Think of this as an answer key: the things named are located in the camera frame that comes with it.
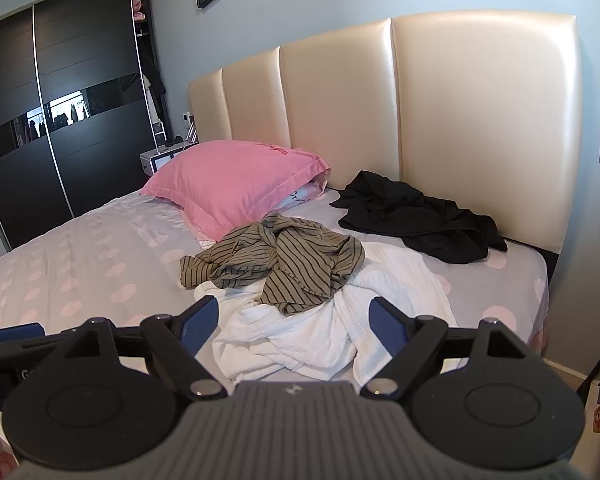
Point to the brown striped pants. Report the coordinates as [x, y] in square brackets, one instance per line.
[215, 265]

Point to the white nightstand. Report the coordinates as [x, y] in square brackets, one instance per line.
[155, 162]

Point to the white crumpled garment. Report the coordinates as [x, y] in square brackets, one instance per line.
[300, 330]

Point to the bed with pink-dotted sheet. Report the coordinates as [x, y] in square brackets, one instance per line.
[80, 270]

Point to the brown striped shirt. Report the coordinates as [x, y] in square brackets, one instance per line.
[320, 260]

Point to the white wall switch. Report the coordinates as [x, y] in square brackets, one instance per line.
[186, 118]

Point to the white patterned pillow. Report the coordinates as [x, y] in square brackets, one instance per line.
[302, 195]

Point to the pink pillow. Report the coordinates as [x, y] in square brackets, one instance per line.
[230, 180]

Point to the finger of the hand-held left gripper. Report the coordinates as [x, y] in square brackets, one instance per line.
[15, 334]

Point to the pink item on shelf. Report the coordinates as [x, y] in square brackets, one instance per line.
[139, 10]

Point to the cream padded headboard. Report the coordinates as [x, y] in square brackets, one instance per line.
[455, 110]

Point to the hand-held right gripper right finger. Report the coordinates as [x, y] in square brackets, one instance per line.
[386, 322]

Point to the black garment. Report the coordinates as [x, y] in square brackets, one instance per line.
[405, 215]

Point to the dark sliding-door wardrobe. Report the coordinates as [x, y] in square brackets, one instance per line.
[80, 150]

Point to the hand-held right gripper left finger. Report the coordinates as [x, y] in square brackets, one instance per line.
[200, 327]

